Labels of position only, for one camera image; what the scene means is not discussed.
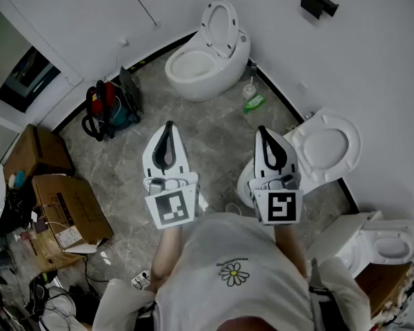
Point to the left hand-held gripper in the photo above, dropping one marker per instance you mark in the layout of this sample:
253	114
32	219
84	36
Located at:
170	207

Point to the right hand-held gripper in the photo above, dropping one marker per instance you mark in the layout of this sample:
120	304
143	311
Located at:
281	207

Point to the person's right forearm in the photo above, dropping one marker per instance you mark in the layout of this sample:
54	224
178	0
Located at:
291	250

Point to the person's left forearm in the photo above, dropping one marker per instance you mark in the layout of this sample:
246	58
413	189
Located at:
165	253

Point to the white toilet with square tank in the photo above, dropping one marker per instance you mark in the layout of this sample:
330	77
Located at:
327	143

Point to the white toilet brush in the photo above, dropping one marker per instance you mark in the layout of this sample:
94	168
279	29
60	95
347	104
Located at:
248	90

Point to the white oval toilet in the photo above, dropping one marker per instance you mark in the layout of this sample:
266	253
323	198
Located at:
207	74

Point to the white toilet with grey lid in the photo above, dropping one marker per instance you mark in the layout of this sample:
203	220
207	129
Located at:
383	243

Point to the green bottle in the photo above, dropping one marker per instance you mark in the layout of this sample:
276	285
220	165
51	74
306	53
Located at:
254	103

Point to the dark grey panel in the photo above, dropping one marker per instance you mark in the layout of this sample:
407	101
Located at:
131	88

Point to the red vacuum cleaner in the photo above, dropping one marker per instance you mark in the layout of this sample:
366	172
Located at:
105	105

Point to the open labelled cardboard box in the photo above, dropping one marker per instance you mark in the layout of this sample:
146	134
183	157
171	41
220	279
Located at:
72	205

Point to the white power strip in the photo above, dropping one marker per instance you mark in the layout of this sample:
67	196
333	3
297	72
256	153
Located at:
140	280

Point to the closed brown cardboard box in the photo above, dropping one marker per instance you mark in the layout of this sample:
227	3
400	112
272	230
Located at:
34	150

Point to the person's white daisy print shirt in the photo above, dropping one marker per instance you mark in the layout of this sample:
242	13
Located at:
234	288

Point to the dark framed window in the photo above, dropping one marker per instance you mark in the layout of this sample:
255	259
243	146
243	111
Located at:
27	78

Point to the dark brown cardboard box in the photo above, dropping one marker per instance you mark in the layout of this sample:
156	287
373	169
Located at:
383	288

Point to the black wall shelf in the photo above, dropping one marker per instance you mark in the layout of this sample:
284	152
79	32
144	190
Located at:
312	3

